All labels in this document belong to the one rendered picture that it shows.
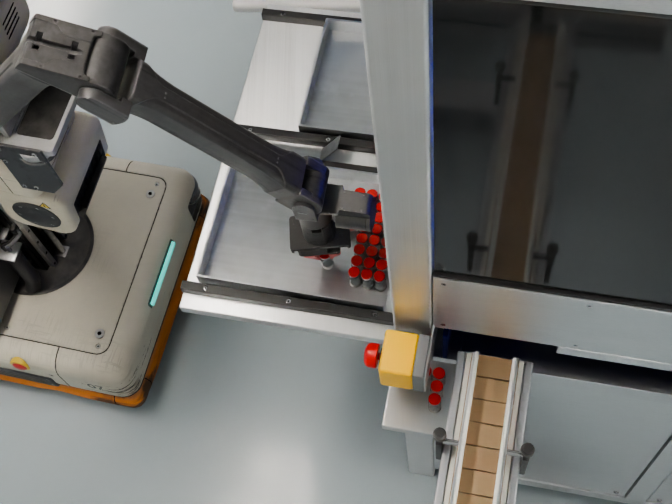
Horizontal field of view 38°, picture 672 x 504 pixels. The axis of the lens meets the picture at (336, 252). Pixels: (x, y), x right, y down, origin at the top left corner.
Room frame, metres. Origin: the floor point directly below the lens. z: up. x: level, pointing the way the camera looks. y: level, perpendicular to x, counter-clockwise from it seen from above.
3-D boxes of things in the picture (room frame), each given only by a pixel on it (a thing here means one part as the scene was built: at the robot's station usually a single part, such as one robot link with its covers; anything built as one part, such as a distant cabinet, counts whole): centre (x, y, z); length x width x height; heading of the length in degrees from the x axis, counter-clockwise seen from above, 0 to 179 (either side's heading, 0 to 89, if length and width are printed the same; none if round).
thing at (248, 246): (0.85, 0.05, 0.90); 0.34 x 0.26 x 0.04; 67
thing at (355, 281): (0.81, -0.05, 0.91); 0.18 x 0.02 x 0.05; 157
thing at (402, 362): (0.54, -0.07, 1.00); 0.08 x 0.07 x 0.07; 68
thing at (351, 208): (0.77, -0.02, 1.13); 0.11 x 0.09 x 0.12; 69
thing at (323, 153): (1.03, 0.02, 0.91); 0.14 x 0.03 x 0.06; 69
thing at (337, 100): (1.13, -0.18, 0.90); 0.34 x 0.26 x 0.04; 68
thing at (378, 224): (0.80, -0.08, 0.91); 0.18 x 0.02 x 0.05; 157
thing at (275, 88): (1.00, -0.06, 0.87); 0.70 x 0.48 x 0.02; 158
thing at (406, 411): (0.51, -0.10, 0.87); 0.14 x 0.13 x 0.02; 68
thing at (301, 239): (0.79, 0.02, 1.03); 0.10 x 0.07 x 0.07; 82
